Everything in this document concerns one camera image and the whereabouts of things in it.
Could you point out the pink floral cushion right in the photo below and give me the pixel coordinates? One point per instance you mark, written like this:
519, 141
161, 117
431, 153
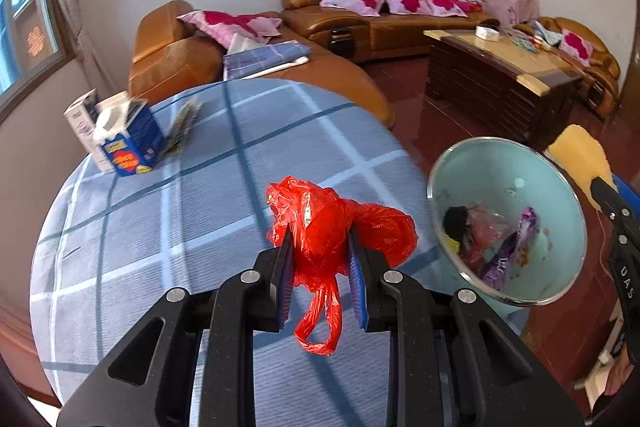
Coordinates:
444, 8

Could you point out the folded blue plaid cloth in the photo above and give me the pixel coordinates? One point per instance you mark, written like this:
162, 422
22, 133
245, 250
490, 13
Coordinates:
246, 60

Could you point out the teal enamel trash bucket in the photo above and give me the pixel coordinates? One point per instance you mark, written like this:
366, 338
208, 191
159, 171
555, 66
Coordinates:
507, 177

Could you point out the clear plastic bag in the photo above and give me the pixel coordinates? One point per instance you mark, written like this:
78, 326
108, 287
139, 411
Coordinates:
487, 227

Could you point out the pink covered cabinet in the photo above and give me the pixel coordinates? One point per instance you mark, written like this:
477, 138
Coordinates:
512, 12

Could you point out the blue plaid tablecloth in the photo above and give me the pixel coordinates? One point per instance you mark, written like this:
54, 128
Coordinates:
111, 246

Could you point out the orange leather chaise sofa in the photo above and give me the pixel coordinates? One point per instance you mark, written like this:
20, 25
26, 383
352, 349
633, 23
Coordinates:
171, 56

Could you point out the red plastic bag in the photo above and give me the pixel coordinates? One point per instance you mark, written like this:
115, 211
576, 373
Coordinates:
319, 220

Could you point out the pink cushion on chaise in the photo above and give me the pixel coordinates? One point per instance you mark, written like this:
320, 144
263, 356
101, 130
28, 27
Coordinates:
223, 27

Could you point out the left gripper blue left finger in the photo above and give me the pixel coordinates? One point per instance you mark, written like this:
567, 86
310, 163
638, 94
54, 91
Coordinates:
283, 278

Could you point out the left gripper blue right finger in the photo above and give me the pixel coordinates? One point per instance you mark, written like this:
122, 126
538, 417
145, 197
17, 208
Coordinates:
357, 276

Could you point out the blue milk carton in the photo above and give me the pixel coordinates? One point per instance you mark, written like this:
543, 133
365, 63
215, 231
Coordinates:
128, 134

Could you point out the white tissue box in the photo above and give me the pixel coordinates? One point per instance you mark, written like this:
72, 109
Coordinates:
487, 33

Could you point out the yellow sponge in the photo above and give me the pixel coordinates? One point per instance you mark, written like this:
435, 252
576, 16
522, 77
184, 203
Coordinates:
582, 158

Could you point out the white paper box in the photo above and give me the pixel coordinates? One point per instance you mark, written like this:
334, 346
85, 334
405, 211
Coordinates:
82, 115

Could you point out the window with white frame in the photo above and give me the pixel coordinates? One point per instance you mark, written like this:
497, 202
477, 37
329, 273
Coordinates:
34, 45

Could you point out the pink cushion on armchair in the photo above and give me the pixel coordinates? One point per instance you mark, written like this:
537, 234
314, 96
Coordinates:
577, 47

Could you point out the orange leather armchair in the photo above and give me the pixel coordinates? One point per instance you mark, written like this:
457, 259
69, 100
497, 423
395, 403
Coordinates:
600, 70

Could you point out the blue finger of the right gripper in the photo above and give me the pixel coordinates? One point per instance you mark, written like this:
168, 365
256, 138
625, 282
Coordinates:
628, 193

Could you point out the purple foil wrapper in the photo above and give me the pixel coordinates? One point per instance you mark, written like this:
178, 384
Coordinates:
494, 273

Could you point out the dark foil packet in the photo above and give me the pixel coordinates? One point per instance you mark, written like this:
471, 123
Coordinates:
181, 128

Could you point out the dark wood coffee table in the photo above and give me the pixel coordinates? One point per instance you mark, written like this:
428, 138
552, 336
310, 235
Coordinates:
519, 95

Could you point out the orange leather three-seat sofa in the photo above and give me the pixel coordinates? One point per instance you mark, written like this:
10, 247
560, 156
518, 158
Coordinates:
364, 39

